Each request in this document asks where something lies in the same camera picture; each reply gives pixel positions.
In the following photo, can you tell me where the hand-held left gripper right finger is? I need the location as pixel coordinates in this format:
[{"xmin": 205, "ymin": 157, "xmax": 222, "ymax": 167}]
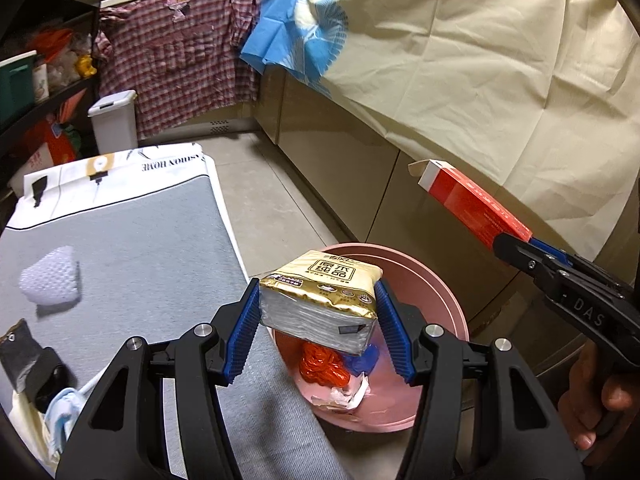
[{"xmin": 375, "ymin": 278, "xmax": 586, "ymax": 480}]

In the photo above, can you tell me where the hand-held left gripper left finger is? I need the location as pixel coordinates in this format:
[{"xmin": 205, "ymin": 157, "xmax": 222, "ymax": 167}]
[{"xmin": 55, "ymin": 277, "xmax": 262, "ymax": 480}]

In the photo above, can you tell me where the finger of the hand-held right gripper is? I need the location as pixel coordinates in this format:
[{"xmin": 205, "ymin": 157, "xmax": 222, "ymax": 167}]
[
  {"xmin": 530, "ymin": 239, "xmax": 623, "ymax": 283},
  {"xmin": 492, "ymin": 232, "xmax": 566, "ymax": 281}
]

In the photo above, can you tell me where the blue plastic bag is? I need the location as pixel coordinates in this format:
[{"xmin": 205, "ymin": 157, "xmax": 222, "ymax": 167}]
[{"xmin": 345, "ymin": 345, "xmax": 381, "ymax": 376}]

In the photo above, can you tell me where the pink plastic bucket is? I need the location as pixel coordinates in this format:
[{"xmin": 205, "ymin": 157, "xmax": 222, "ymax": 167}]
[{"xmin": 272, "ymin": 243, "xmax": 469, "ymax": 432}]

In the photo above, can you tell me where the red cardboard box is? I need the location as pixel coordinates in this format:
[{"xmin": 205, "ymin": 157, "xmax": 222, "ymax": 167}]
[{"xmin": 407, "ymin": 159, "xmax": 533, "ymax": 251}]

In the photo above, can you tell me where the orange plastic bag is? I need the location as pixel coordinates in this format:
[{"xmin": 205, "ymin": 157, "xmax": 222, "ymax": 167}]
[{"xmin": 299, "ymin": 342, "xmax": 351, "ymax": 388}]

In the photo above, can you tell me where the white paper bag green print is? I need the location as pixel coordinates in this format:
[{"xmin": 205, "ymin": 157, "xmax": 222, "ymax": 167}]
[{"xmin": 310, "ymin": 375, "xmax": 371, "ymax": 411}]

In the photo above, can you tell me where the gold tissue pack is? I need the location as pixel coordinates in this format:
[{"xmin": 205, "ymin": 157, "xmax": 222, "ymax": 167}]
[{"xmin": 259, "ymin": 250, "xmax": 383, "ymax": 353}]

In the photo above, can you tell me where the blue face mask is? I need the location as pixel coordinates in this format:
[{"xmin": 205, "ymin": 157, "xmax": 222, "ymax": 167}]
[{"xmin": 45, "ymin": 387, "xmax": 88, "ymax": 441}]

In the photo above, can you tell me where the black pouch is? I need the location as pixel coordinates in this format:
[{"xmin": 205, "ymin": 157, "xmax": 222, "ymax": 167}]
[{"xmin": 25, "ymin": 347, "xmax": 68, "ymax": 411}]

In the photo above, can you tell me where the white foam net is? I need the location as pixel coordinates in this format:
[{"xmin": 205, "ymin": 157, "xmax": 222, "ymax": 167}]
[{"xmin": 19, "ymin": 245, "xmax": 81, "ymax": 307}]

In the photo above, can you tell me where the black snack packet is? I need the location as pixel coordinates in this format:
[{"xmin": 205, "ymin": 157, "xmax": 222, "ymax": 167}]
[{"xmin": 0, "ymin": 319, "xmax": 37, "ymax": 392}]

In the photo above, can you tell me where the person's right hand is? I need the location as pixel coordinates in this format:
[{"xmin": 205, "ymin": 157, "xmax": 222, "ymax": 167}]
[{"xmin": 557, "ymin": 342, "xmax": 640, "ymax": 453}]

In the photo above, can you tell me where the grey table cloth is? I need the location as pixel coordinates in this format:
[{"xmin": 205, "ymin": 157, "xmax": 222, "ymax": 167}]
[{"xmin": 0, "ymin": 160, "xmax": 351, "ymax": 480}]

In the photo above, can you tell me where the beige kitchen cabinet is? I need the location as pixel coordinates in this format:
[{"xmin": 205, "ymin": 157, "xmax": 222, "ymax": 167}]
[{"xmin": 255, "ymin": 65, "xmax": 601, "ymax": 376}]

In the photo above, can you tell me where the cream cloth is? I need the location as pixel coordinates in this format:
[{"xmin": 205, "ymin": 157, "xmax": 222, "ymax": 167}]
[{"xmin": 300, "ymin": 0, "xmax": 640, "ymax": 231}]

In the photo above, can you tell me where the white pedal bin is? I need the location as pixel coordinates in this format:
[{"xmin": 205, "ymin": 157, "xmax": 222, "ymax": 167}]
[{"xmin": 88, "ymin": 90, "xmax": 138, "ymax": 156}]

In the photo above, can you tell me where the red paper bag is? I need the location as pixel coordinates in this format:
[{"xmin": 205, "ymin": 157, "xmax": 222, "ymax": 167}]
[{"xmin": 22, "ymin": 115, "xmax": 76, "ymax": 171}]

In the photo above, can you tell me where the red plaid cloth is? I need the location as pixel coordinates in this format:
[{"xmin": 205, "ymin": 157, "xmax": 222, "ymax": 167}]
[{"xmin": 95, "ymin": 0, "xmax": 261, "ymax": 138}]

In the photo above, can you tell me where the blue cloth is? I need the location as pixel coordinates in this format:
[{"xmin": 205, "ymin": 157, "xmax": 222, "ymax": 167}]
[{"xmin": 240, "ymin": 0, "xmax": 351, "ymax": 98}]

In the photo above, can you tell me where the white jar green label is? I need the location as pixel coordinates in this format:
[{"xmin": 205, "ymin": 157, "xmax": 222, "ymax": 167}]
[{"xmin": 32, "ymin": 62, "xmax": 51, "ymax": 103}]

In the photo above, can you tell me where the green storage box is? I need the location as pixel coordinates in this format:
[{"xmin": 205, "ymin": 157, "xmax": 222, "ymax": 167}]
[{"xmin": 0, "ymin": 51, "xmax": 38, "ymax": 126}]

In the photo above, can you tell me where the orange bag on shelf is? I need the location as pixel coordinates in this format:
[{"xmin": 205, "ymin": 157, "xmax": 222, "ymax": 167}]
[{"xmin": 35, "ymin": 27, "xmax": 73, "ymax": 61}]

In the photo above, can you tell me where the black shelf rack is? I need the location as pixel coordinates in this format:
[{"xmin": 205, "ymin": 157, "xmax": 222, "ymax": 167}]
[{"xmin": 0, "ymin": 0, "xmax": 108, "ymax": 201}]

